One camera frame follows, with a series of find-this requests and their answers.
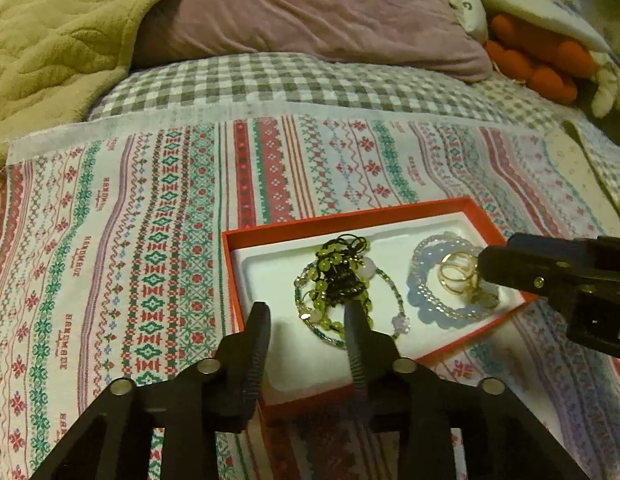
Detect grey checkered bed sheet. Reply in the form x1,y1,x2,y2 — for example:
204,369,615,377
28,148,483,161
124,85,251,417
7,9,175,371
87,55,620,221

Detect red jewelry box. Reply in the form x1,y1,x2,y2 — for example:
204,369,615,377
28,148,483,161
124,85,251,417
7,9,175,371
221,197,540,423

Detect striped patterned cloth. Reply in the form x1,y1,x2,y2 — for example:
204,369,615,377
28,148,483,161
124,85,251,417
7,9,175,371
0,105,620,480

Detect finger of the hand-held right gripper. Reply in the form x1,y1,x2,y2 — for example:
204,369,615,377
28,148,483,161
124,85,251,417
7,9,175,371
477,245,578,293
506,233,603,257

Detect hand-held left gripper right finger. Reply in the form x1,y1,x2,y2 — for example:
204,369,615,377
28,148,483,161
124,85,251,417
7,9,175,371
343,302,591,480

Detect thin beaded bracelet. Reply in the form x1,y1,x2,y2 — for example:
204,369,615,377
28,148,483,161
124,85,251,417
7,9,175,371
293,265,411,349

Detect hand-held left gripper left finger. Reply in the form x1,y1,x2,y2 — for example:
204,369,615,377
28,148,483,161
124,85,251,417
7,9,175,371
27,301,272,480

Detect purple pillow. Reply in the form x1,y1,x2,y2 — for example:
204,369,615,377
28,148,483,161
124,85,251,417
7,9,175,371
132,0,493,83

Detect orange carrot plush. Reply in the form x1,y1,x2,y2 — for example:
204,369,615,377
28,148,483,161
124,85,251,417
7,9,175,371
484,12,596,106

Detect gold hoop rings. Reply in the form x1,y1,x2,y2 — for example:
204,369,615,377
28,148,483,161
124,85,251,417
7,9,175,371
436,251,486,295

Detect clear bead bracelet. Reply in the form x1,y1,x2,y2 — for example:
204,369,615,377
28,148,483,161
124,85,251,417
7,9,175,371
412,233,496,320

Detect olive green blanket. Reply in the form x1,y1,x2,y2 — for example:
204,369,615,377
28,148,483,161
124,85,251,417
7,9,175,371
0,0,211,176

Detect green and black bead bracelet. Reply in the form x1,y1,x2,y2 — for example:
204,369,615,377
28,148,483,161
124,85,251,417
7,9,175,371
299,234,377,332

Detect beige spotted cloth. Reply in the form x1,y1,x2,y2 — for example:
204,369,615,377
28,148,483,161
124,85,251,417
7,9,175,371
544,122,620,213

